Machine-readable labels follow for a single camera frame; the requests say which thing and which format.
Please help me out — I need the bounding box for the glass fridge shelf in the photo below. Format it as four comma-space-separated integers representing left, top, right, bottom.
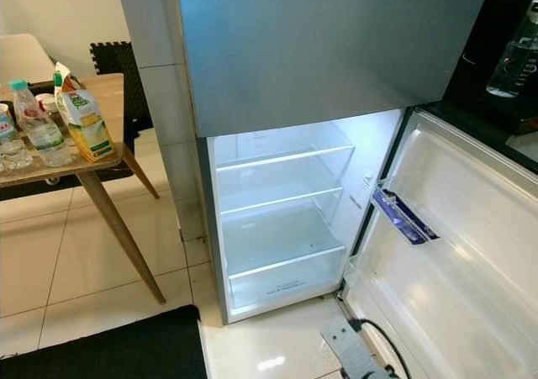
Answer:
213, 127, 356, 175
223, 226, 348, 281
216, 176, 345, 220

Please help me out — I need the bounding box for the silver fridge body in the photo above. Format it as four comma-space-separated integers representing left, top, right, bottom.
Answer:
166, 0, 417, 325

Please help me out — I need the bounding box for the clear fridge door bin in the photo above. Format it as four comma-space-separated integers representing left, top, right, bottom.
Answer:
372, 186, 440, 247

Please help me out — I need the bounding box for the water bottle blue label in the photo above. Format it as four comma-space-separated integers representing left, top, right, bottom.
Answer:
0, 100, 24, 171

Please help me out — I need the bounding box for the water bottle teal cap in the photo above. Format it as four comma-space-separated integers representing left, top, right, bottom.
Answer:
8, 78, 75, 169

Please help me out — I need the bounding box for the wooden table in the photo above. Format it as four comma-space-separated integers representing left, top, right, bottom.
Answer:
0, 72, 167, 306

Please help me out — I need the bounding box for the small white lidded cup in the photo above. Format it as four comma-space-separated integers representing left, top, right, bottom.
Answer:
36, 93, 61, 116

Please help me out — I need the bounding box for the yellow green juice carton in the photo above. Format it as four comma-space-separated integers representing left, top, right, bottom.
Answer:
52, 61, 119, 164

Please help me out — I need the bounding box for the white plastic chair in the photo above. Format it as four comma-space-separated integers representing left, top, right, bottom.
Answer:
0, 33, 56, 86

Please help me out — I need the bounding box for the black foam puzzle mat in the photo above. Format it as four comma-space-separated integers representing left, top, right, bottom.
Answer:
88, 41, 145, 149

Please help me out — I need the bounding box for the black floor mat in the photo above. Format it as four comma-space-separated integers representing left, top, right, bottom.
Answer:
0, 304, 208, 379

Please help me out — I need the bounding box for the water bottle dark label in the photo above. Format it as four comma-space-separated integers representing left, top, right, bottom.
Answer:
484, 0, 538, 100

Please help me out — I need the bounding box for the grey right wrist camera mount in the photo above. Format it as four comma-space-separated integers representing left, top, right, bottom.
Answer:
320, 316, 369, 365

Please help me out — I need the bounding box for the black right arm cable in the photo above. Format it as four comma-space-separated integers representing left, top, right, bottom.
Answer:
350, 317, 414, 378

